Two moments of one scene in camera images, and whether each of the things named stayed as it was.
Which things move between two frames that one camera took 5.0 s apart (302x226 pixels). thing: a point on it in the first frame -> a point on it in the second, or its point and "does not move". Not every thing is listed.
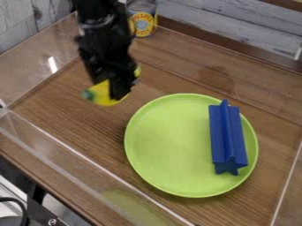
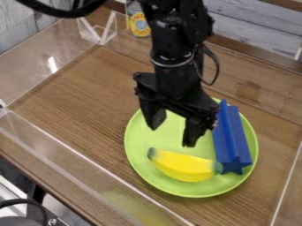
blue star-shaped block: x=227 y=146 does not move
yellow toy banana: x=99 y=93 -> x=183 y=168
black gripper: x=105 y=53 -> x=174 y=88
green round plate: x=167 y=146 does not move
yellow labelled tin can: x=143 y=16 does not move
